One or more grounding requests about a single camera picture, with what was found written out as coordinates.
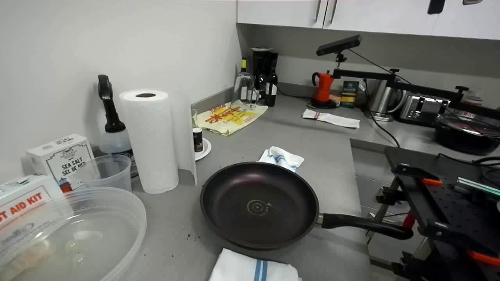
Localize yellow printed bag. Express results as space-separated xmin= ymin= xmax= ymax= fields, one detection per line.
xmin=192 ymin=100 xmax=271 ymax=137

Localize black power cable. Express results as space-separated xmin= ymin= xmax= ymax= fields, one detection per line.
xmin=364 ymin=106 xmax=402 ymax=150

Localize small clear plastic container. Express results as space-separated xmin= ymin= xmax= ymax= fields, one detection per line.
xmin=85 ymin=151 xmax=135 ymax=192

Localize large clear plastic bowl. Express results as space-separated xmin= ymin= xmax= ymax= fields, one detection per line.
xmin=0 ymin=186 xmax=149 ymax=281

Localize small dark jar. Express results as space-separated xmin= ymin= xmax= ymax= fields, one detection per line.
xmin=191 ymin=126 xmax=205 ymax=154

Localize silver electric kettle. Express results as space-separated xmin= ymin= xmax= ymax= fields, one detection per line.
xmin=369 ymin=79 xmax=410 ymax=118

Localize black robot mounting stand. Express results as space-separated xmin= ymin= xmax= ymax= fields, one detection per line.
xmin=366 ymin=147 xmax=500 ymax=281

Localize white wall cabinets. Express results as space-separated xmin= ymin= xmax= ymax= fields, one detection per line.
xmin=235 ymin=0 xmax=500 ymax=42

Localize bottle with yellow cap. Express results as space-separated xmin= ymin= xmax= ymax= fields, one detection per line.
xmin=233 ymin=58 xmax=253 ymax=103

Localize black round cooking appliance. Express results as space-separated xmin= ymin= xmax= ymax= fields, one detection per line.
xmin=433 ymin=109 xmax=500 ymax=156

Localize dark nonstick frying pan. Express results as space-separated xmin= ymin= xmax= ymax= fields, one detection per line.
xmin=199 ymin=161 xmax=416 ymax=253

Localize white sea salt box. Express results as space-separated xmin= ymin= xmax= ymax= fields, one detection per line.
xmin=22 ymin=133 xmax=102 ymax=195

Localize red kettle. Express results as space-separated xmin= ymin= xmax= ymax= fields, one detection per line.
xmin=311 ymin=69 xmax=338 ymax=109

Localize silver toaster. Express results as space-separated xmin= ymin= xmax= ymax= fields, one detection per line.
xmin=399 ymin=92 xmax=453 ymax=126

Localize orange clamp handle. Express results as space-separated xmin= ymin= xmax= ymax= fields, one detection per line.
xmin=466 ymin=250 xmax=500 ymax=268
xmin=421 ymin=176 xmax=447 ymax=190

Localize small white plate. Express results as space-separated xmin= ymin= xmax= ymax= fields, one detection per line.
xmin=192 ymin=136 xmax=214 ymax=162

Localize folded white blue-striped towel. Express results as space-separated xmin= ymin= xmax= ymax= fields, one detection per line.
xmin=208 ymin=246 xmax=303 ymax=281

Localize black coffee maker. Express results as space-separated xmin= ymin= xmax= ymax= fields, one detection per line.
xmin=249 ymin=45 xmax=280 ymax=108

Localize black stereo camera bar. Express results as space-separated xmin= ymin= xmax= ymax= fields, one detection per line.
xmin=316 ymin=33 xmax=363 ymax=58

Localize spray bottle with black nozzle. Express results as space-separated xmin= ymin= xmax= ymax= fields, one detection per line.
xmin=97 ymin=73 xmax=133 ymax=156

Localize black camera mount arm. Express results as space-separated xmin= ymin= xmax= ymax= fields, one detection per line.
xmin=333 ymin=51 xmax=500 ymax=118

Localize white folded cloth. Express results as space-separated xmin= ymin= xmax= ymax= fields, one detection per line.
xmin=302 ymin=108 xmax=363 ymax=131

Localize white towel with blue stripes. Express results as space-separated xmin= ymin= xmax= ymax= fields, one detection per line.
xmin=258 ymin=145 xmax=307 ymax=173

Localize white paper towel roll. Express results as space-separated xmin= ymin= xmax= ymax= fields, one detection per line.
xmin=117 ymin=87 xmax=200 ymax=195

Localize white first aid kit box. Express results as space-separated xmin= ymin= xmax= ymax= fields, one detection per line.
xmin=0 ymin=173 xmax=75 ymax=253

